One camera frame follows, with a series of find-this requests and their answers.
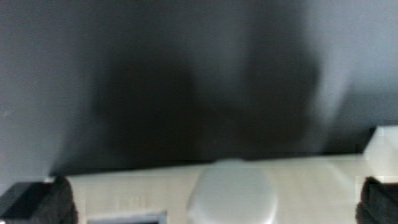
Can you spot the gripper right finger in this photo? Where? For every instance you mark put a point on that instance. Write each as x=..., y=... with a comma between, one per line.
x=377, y=206

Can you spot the white cabinet body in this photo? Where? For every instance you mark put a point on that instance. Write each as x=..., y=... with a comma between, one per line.
x=285, y=191

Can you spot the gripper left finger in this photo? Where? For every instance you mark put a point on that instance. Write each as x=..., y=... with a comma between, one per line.
x=38, y=203

